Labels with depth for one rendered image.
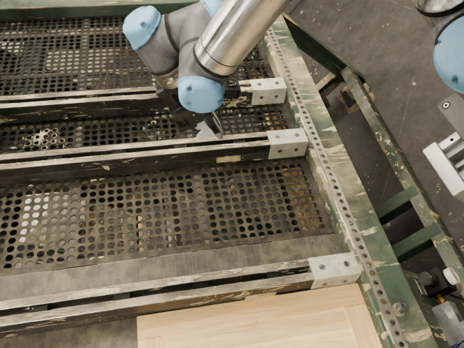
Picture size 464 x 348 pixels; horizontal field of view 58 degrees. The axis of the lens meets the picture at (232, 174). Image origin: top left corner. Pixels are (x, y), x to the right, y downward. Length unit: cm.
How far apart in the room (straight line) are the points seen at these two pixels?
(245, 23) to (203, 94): 14
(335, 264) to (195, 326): 38
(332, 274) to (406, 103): 147
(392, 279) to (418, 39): 166
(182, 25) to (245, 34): 20
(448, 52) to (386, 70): 180
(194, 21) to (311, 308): 73
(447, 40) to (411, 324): 66
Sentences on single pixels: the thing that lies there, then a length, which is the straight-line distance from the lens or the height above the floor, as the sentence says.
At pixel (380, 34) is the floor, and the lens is 276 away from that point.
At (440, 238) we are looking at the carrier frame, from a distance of 189.
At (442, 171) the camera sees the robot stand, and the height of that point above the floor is 99.
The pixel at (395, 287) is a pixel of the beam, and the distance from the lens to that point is 118.
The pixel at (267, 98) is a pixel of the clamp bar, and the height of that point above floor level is 95.
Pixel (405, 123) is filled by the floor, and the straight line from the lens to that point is 236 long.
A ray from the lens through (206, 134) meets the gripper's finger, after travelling 100.
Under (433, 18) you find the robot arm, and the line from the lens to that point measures 86.
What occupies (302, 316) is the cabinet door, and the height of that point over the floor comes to 102.
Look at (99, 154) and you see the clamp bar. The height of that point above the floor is 143.
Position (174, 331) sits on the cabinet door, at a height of 127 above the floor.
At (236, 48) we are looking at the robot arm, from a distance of 64.
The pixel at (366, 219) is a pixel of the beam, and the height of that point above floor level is 85.
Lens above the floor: 188
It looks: 37 degrees down
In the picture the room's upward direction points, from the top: 68 degrees counter-clockwise
